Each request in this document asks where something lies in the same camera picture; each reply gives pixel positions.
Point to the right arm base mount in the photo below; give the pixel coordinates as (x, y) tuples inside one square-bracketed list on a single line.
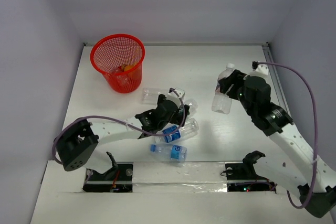
[(241, 176)]

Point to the blue cap small bottle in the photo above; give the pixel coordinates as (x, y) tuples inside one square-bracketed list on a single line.
[(169, 152)]

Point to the blue label large bottle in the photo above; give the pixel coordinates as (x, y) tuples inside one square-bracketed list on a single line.
[(190, 129)]

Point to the large clear plastic bottle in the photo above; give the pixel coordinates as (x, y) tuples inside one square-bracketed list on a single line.
[(150, 95)]

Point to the aluminium rail right edge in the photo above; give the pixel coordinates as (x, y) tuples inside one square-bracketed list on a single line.
[(275, 78)]

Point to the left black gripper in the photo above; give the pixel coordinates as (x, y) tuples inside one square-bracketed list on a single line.
[(182, 114)]

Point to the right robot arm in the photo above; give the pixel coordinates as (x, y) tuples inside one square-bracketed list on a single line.
[(314, 184)]

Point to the orange plastic bottle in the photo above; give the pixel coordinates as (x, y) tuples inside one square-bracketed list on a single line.
[(128, 69)]

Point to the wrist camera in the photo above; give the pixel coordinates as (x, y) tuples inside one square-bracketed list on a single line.
[(259, 70), (176, 95)]

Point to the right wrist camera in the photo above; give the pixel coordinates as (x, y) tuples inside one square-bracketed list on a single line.
[(259, 70)]

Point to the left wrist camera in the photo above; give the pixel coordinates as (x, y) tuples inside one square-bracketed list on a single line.
[(176, 95)]

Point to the green label clear bottle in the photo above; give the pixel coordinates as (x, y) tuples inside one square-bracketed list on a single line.
[(192, 105)]

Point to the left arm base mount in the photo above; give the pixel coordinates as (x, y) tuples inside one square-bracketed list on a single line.
[(118, 179)]

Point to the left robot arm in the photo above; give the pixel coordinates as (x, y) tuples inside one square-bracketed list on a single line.
[(77, 145)]

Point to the red label small bottle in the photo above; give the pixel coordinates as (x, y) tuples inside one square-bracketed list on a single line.
[(121, 80)]

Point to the white label clear bottle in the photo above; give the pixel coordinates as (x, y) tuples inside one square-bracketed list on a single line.
[(221, 102)]

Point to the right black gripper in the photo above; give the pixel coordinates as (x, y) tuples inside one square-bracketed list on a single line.
[(237, 77)]

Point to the red mesh plastic bin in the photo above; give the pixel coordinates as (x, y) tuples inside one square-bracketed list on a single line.
[(114, 51)]

